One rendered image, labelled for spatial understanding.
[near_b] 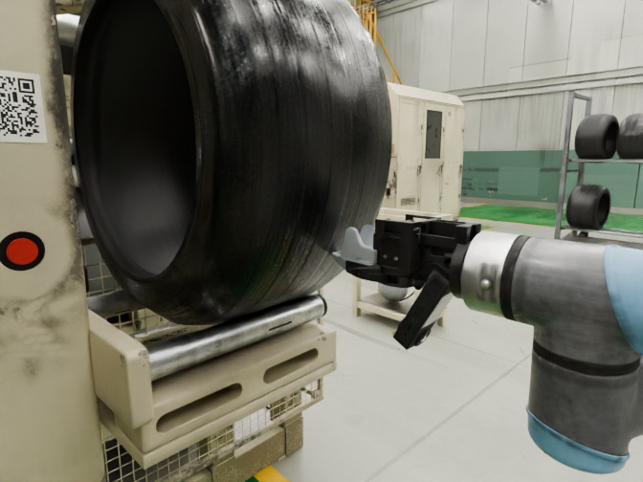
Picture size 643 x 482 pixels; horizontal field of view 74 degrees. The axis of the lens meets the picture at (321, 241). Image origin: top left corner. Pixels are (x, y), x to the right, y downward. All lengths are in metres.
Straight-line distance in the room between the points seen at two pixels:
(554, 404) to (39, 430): 0.59
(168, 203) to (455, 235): 0.70
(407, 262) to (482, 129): 12.11
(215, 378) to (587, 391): 0.44
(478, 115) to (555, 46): 2.27
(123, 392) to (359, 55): 0.52
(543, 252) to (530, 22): 12.16
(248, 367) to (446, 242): 0.34
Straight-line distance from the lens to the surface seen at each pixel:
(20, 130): 0.59
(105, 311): 0.87
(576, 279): 0.44
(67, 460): 0.71
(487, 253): 0.47
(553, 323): 0.46
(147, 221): 0.99
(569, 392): 0.48
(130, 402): 0.57
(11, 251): 0.59
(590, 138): 5.69
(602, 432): 0.50
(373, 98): 0.62
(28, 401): 0.65
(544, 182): 11.85
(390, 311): 3.09
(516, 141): 12.20
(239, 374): 0.66
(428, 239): 0.52
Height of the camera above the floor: 1.16
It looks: 11 degrees down
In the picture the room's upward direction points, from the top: straight up
